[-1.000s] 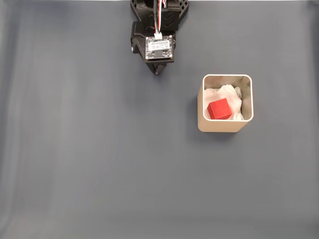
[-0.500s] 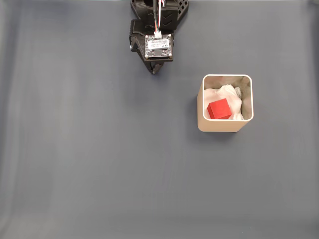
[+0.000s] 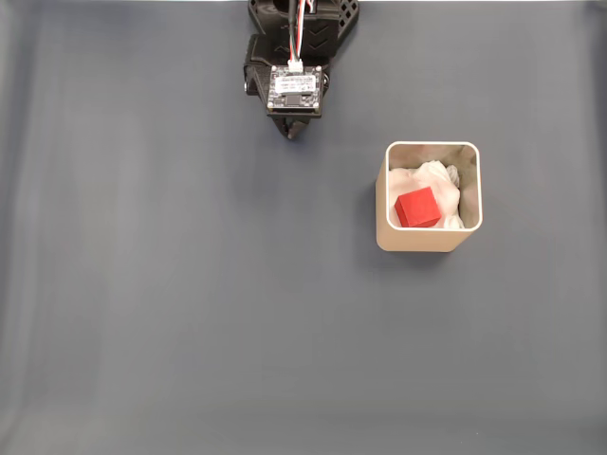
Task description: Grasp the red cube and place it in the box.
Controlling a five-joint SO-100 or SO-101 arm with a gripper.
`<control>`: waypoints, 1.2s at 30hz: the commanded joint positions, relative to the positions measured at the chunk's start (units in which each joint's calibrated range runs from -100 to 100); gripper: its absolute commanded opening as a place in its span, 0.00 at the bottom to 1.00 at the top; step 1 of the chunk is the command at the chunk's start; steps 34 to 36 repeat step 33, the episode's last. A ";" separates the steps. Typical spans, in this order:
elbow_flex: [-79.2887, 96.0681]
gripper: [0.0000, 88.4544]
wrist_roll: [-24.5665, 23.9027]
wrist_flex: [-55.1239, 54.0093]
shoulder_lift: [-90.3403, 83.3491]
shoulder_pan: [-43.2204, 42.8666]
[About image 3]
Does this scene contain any red cube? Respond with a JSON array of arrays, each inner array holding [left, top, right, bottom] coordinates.
[[394, 186, 444, 229]]

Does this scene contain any beige square box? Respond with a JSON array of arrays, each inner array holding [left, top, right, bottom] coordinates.
[[375, 140, 484, 254]]

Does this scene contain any white crumpled cloth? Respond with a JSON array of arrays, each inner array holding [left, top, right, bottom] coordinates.
[[387, 159, 464, 230]]

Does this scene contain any dark blue table mat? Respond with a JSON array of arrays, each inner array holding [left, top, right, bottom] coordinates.
[[0, 0, 607, 455]]

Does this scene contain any bare circuit board camera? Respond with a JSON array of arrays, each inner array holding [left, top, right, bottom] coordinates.
[[265, 64, 328, 118]]

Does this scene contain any red white black wire bundle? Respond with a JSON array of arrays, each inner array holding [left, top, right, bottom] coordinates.
[[281, 0, 320, 73]]

